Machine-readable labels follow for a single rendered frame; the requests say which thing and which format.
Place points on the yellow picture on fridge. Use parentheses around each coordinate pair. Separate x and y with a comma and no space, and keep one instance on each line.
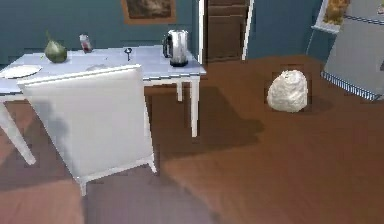
(335,11)

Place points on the wood-framed wall picture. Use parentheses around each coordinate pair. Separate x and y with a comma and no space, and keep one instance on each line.
(149,10)

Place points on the white plate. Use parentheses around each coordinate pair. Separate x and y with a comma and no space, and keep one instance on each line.
(18,71)

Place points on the silver electric kettle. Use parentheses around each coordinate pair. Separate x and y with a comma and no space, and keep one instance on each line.
(177,46)

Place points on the grey fridge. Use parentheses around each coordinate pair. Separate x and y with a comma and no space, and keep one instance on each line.
(360,50)

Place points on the white garbage bag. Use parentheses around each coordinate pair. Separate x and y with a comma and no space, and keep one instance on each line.
(288,91)

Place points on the green pear-shaped vase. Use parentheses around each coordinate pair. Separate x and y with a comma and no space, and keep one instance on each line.
(55,52)

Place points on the brown room door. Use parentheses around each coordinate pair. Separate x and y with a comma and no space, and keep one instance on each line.
(226,31)

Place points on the white dining table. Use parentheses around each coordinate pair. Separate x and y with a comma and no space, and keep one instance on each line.
(156,63)

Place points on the white chair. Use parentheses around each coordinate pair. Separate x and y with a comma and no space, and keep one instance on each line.
(96,123)

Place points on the dark metal spoon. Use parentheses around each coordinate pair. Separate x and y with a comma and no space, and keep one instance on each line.
(128,52)

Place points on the clear cup with red liquid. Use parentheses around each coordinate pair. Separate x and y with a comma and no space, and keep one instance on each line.
(86,43)

